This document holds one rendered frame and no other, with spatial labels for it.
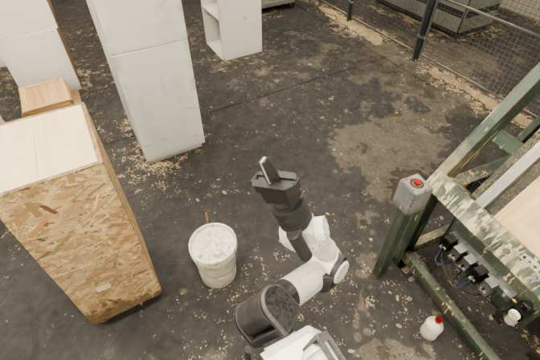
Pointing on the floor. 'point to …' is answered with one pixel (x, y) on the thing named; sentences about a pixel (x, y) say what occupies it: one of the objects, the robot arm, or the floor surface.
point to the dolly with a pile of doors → (47, 96)
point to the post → (390, 243)
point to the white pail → (214, 253)
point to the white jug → (431, 328)
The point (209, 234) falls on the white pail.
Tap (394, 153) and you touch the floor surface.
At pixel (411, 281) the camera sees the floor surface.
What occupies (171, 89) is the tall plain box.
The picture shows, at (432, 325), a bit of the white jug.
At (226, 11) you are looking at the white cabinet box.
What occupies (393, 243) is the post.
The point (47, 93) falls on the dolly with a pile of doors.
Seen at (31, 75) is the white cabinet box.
